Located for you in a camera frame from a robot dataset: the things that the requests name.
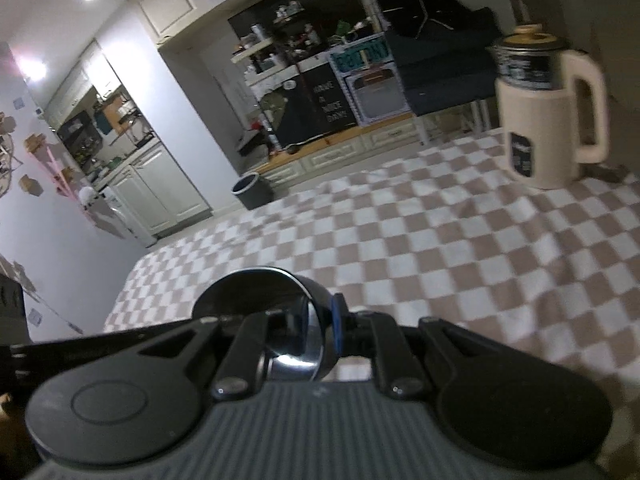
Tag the white kitchen base cabinet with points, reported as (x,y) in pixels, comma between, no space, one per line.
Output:
(160,190)

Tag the oval metal bowl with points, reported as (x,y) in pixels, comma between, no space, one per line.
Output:
(250,290)

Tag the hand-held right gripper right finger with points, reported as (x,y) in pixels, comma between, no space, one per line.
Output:
(339,325)

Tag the wall photo display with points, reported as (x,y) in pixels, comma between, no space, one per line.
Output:
(7,155)

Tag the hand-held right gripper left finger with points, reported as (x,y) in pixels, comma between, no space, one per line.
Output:
(290,332)

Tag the dark cushioned bench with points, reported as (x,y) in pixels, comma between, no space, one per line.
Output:
(440,70)

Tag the white storage rack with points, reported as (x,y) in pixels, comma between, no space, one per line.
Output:
(255,50)

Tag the teal plate sign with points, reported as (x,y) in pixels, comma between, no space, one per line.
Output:
(360,55)

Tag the black chalkboard sign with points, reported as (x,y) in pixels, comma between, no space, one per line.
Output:
(330,105)

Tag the low white drawer unit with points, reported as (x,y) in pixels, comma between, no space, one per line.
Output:
(340,152)

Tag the person's left hand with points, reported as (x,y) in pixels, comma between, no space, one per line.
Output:
(7,410)

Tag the white fluffy pompom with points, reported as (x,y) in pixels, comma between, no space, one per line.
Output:
(87,196)

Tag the cream electric kettle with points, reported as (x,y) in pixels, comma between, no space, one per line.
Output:
(540,125)

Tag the white kitchen wall cabinet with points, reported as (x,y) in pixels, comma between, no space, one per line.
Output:
(90,80)

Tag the grey trash bin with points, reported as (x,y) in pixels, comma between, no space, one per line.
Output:
(252,192)

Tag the checkered tablecloth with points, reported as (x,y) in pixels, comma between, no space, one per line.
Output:
(425,250)

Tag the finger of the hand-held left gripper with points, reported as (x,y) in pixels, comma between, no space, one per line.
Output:
(135,337)

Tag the wooden wall block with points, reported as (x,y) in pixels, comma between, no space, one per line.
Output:
(36,142)
(30,185)

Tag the white framed picture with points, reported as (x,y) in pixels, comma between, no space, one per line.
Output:
(377,92)

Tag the white overhead cabinet door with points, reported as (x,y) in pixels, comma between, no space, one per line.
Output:
(167,5)

